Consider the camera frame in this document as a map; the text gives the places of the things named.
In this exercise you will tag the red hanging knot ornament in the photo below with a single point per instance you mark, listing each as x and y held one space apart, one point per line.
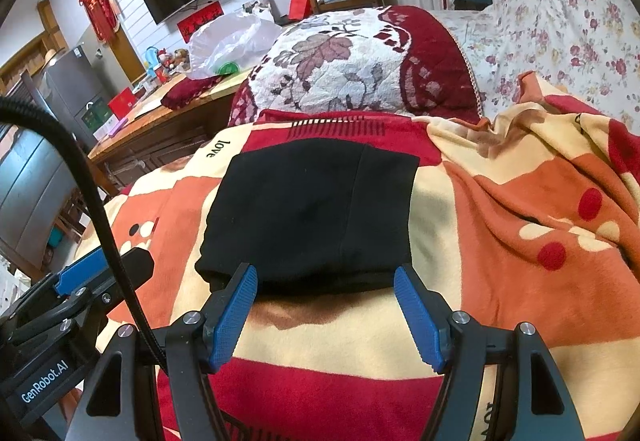
97 6

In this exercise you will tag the red box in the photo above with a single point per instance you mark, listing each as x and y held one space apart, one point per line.
122 102

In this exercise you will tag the red white floral cushion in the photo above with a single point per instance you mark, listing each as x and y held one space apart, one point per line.
350 61

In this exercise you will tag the orange cream red printed blanket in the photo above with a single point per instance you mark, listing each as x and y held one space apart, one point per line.
500 201

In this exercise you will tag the green round item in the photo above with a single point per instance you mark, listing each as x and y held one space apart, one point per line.
228 68

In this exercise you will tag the red paper bag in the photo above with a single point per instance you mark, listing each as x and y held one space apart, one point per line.
299 3

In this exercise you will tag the red wall banner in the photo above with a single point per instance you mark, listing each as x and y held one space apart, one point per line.
200 20

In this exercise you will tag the grey refrigerator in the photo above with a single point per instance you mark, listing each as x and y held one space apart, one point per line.
80 81

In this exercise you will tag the dark red cloth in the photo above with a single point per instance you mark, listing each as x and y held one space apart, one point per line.
192 91

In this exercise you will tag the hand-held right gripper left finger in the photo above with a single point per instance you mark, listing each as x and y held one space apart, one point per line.
232 316

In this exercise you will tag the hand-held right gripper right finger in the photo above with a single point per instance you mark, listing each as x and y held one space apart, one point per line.
417 321

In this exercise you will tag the green box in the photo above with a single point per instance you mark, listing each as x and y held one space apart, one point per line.
96 116

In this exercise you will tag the dark wooden chair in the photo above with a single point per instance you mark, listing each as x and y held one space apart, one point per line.
70 216

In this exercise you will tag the group of small toys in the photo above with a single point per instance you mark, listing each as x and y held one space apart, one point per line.
167 58

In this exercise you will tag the floral covered sofa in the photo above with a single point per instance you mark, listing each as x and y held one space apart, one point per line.
565 31

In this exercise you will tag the white plastic bag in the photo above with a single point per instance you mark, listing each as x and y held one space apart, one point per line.
230 41

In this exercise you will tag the black pants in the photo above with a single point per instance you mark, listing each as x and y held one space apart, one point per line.
310 211

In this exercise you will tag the wooden table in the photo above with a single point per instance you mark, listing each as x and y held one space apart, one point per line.
165 126

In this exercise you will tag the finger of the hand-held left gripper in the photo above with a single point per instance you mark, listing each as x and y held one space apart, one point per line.
135 268
82 273

